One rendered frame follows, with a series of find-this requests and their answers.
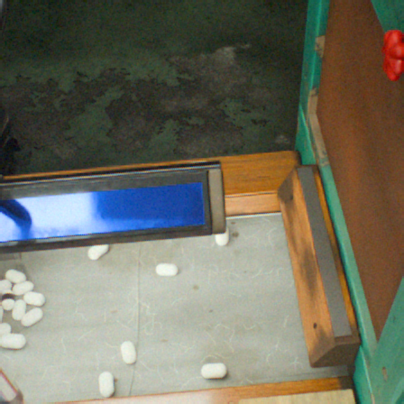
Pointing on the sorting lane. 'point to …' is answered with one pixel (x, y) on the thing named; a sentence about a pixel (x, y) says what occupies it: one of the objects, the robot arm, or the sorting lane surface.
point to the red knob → (393, 54)
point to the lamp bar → (112, 206)
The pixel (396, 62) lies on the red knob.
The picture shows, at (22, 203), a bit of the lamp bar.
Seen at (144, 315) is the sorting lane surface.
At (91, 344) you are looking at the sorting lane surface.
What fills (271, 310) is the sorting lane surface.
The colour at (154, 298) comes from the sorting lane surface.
